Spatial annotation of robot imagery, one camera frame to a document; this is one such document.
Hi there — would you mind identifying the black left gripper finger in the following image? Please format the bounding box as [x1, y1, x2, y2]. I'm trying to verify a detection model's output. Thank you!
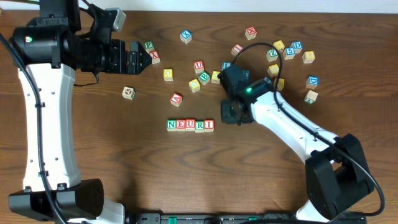
[136, 41, 149, 58]
[137, 51, 152, 74]

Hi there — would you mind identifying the red i block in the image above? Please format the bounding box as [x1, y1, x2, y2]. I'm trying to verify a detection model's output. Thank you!
[204, 119, 215, 132]
[231, 44, 244, 57]

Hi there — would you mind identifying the green R wooden block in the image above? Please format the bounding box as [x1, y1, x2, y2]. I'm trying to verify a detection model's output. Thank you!
[195, 121, 205, 133]

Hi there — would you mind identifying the red u block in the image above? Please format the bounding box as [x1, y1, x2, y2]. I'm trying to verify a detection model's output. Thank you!
[193, 60, 205, 74]
[185, 119, 196, 131]

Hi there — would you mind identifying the red E wooden block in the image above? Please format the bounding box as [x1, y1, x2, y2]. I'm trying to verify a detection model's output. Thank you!
[176, 119, 186, 131]

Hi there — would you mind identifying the yellow block mid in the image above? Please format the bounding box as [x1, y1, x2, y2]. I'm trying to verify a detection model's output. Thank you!
[267, 64, 279, 78]

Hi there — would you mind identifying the green N wooden block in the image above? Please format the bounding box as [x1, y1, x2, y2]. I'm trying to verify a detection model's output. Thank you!
[167, 119, 177, 131]

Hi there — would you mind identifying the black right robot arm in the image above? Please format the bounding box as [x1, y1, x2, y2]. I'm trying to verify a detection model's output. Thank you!
[218, 65, 374, 223]

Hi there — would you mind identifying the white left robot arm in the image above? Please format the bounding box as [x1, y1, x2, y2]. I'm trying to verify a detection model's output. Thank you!
[3, 1, 152, 223]

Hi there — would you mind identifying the green F wooden block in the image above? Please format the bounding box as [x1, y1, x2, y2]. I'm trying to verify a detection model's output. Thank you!
[144, 41, 155, 53]

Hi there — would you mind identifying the red X wooden block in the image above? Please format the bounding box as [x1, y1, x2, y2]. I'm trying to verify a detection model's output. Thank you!
[149, 50, 160, 64]

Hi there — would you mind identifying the yellow O wooden block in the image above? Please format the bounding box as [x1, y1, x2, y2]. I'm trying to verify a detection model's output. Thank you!
[163, 68, 174, 82]

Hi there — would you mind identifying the soccer ball O wooden block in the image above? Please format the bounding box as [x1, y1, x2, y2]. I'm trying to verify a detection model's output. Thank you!
[122, 86, 136, 100]

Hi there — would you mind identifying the yellow block beside B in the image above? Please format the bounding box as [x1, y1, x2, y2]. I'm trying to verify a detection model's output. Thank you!
[211, 70, 220, 83]

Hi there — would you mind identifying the blue T wooden block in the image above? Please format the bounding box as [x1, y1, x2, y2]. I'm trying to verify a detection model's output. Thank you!
[243, 70, 250, 79]

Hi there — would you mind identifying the green B wooden block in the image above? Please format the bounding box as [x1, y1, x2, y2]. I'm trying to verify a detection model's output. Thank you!
[198, 71, 211, 85]

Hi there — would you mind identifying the blue X wooden block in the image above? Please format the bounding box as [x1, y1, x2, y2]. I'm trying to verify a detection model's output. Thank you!
[180, 30, 192, 44]

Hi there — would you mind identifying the yellow acorn wooden block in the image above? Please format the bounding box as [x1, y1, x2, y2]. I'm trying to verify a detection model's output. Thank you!
[188, 79, 201, 93]

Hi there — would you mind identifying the blue 2 wooden block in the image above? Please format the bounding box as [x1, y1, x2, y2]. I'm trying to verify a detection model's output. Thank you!
[264, 77, 272, 85]

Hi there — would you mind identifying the blue L wooden block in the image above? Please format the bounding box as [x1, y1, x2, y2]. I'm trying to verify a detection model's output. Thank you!
[221, 62, 231, 70]

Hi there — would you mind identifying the red A wooden block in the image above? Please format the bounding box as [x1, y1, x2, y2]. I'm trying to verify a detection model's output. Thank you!
[170, 93, 183, 107]

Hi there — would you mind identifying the yellow hammer wooden block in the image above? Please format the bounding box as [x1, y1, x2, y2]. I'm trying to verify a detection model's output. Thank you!
[275, 78, 285, 91]

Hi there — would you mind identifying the green Z wooden block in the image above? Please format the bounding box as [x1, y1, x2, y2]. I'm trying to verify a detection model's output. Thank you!
[266, 49, 279, 62]

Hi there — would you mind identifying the green white Z block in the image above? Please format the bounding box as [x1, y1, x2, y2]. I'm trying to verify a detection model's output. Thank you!
[304, 90, 318, 105]

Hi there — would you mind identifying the blue 5 wooden block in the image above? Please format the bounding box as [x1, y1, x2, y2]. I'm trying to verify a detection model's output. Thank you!
[283, 47, 295, 60]

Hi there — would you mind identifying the red block far back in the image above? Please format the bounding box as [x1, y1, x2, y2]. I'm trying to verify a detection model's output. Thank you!
[245, 27, 257, 40]

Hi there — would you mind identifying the yellow block behind Z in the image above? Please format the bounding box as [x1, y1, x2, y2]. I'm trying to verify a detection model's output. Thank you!
[273, 40, 285, 53]

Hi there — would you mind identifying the blue D block right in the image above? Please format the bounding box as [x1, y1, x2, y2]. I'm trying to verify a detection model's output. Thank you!
[306, 76, 319, 90]

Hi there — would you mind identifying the blue d block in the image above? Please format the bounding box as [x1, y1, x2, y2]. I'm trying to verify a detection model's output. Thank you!
[290, 40, 303, 54]
[306, 76, 319, 90]

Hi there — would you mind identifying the blue D block upper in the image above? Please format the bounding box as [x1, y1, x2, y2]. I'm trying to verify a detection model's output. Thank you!
[290, 40, 303, 54]

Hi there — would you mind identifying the yellow 8 wooden block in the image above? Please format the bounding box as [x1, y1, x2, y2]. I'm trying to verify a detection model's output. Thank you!
[302, 51, 315, 64]

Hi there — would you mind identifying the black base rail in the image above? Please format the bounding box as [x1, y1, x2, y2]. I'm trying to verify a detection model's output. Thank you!
[124, 211, 368, 224]

